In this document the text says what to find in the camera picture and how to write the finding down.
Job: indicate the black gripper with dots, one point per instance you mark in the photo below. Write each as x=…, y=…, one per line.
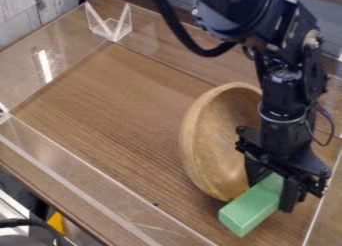
x=279, y=149

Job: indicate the green rectangular block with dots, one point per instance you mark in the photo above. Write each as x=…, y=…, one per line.
x=252, y=207

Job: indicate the brown wooden bowl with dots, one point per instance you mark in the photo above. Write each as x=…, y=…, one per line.
x=212, y=163

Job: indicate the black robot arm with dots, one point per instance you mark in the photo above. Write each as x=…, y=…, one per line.
x=280, y=37

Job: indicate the clear acrylic tray wall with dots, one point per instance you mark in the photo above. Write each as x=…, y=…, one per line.
x=100, y=204

